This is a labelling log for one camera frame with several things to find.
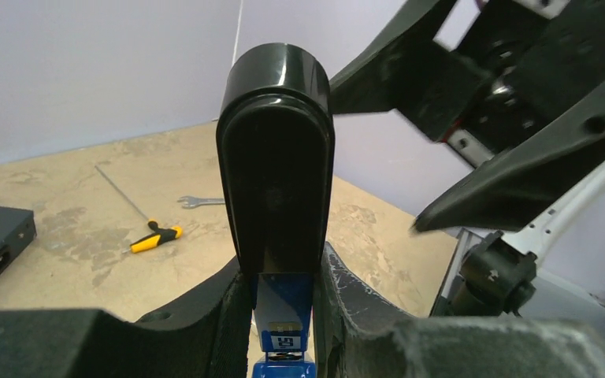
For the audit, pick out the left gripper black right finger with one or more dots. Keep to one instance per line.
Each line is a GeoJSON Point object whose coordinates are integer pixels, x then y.
{"type": "Point", "coordinates": [359, 333]}

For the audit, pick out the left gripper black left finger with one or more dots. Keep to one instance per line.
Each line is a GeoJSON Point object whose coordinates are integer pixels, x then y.
{"type": "Point", "coordinates": [203, 333]}

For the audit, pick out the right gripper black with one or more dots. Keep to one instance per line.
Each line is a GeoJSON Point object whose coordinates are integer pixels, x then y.
{"type": "Point", "coordinates": [518, 82]}

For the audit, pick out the blue black stapler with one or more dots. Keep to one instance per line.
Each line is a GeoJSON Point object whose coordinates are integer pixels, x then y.
{"type": "Point", "coordinates": [275, 143]}

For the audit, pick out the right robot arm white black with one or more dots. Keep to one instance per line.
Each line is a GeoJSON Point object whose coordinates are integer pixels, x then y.
{"type": "Point", "coordinates": [497, 275]}

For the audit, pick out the silver open-end wrench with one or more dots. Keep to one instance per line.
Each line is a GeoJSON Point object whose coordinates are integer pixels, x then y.
{"type": "Point", "coordinates": [192, 202]}

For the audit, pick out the yellow black T-handle hex key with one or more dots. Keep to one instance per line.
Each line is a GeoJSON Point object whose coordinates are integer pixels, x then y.
{"type": "Point", "coordinates": [158, 235]}

